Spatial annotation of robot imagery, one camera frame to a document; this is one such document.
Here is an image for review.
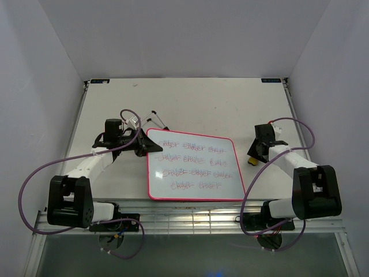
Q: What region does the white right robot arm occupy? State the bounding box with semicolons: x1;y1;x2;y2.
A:
243;123;342;231

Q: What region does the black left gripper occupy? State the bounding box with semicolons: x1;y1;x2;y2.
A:
118;128;163;158

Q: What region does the yellow bone-shaped eraser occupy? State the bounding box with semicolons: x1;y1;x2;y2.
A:
247;157;258;166

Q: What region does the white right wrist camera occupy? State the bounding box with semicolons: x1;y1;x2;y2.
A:
270;122;282;138

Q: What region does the black wire whiteboard stand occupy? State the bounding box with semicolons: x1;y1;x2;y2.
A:
133;110;169;130

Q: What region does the blue label sticker left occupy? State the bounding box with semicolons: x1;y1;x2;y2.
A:
90;79;110;84

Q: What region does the blue label sticker right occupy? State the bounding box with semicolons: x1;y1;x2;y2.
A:
261;78;282;83

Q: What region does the blue label sticker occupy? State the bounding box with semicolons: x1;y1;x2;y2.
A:
261;78;282;83
90;79;110;84

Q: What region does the pink framed whiteboard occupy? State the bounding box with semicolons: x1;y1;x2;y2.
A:
146;128;246;201

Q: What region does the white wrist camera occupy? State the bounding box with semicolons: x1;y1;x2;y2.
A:
270;122;282;138
124;116;139;129

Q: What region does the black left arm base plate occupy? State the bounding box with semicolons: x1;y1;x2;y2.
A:
89;214;140;233

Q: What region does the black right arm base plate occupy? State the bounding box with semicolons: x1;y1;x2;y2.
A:
243;212;283;231

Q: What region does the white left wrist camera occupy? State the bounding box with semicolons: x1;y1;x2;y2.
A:
124;116;139;129

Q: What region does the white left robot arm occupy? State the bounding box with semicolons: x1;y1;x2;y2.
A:
47;119;163;231

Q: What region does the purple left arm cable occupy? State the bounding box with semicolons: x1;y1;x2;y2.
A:
18;108;145;260

